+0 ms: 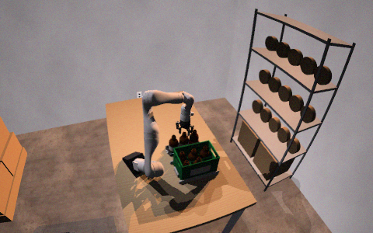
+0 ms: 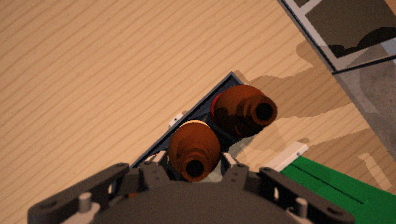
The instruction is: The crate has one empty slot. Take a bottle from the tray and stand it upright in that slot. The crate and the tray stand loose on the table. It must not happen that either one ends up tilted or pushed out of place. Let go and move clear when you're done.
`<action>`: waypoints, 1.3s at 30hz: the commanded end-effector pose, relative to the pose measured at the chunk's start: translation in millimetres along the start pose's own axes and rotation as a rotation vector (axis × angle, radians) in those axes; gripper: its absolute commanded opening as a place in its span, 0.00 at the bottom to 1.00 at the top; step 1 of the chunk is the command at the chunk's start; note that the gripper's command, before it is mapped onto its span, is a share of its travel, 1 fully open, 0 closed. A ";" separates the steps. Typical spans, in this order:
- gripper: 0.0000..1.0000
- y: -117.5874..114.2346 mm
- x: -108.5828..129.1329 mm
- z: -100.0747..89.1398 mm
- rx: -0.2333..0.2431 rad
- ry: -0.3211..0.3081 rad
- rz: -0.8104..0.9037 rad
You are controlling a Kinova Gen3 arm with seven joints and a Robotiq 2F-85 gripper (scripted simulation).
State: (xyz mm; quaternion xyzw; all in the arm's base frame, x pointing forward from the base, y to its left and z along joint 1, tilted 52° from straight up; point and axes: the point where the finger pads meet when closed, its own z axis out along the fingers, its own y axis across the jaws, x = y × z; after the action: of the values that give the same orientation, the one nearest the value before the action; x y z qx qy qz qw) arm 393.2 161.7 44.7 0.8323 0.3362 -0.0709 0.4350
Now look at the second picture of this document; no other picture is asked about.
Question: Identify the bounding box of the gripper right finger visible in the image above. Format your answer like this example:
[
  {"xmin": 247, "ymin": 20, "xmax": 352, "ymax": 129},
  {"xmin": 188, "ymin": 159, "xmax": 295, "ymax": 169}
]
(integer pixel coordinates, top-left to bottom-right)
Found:
[{"xmin": 217, "ymin": 153, "xmax": 355, "ymax": 224}]

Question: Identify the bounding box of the dark green crate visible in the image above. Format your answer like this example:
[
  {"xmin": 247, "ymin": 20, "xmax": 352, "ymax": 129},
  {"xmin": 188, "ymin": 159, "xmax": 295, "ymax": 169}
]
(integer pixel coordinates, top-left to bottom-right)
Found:
[{"xmin": 280, "ymin": 156, "xmax": 396, "ymax": 224}]

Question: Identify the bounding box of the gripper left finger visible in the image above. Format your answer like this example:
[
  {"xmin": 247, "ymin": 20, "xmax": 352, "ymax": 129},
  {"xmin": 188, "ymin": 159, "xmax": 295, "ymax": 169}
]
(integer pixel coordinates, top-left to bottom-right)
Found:
[{"xmin": 27, "ymin": 151, "xmax": 176, "ymax": 224}]

